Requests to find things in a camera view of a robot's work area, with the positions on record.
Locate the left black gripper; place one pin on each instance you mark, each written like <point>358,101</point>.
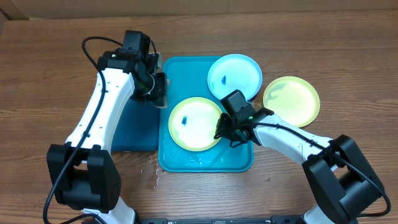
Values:
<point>141,98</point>

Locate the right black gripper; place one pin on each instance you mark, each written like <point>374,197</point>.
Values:
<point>222,125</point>

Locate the green and orange sponge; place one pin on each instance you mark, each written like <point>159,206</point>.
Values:
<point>164,103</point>

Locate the yellow plate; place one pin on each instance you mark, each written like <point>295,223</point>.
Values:
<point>192,123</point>
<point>295,100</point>

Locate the light blue plate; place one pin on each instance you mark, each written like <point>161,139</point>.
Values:
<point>235,72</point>

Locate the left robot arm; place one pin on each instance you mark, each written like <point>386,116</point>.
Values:
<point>83,174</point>

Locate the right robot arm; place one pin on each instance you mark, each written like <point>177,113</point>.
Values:
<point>341,179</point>

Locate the teal plastic tray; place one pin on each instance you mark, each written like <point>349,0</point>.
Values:
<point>188,77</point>

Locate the black water tray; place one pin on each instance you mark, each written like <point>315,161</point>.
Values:
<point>137,129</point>

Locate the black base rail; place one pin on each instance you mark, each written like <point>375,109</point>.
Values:
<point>217,221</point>

